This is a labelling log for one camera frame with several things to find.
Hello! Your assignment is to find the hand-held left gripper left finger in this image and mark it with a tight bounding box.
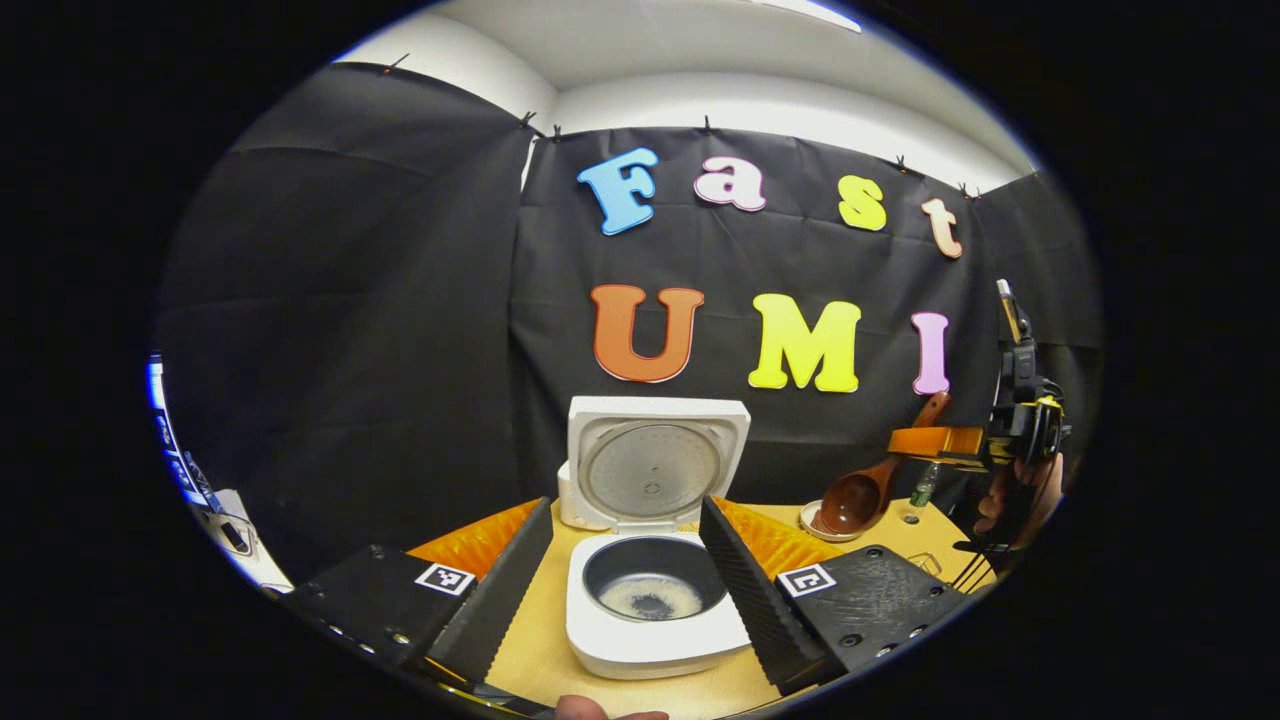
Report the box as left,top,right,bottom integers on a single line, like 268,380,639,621
288,496,555,691

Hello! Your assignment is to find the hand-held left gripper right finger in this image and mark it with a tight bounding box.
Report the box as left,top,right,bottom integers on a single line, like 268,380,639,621
699,494,973,697

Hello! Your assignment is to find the small white rice portion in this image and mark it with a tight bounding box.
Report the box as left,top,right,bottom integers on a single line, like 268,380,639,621
598,574,705,622

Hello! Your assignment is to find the brown wooden spoon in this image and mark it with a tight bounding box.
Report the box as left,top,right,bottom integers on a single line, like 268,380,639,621
809,391,952,537

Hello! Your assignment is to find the white rice cooker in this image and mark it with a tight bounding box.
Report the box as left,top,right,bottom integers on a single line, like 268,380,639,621
565,396,754,682

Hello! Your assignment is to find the round white plate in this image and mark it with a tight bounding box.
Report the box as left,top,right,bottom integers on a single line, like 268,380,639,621
799,499,883,544

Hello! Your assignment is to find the black backdrop cloth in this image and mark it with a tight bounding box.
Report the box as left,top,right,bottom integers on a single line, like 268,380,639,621
155,62,1106,581

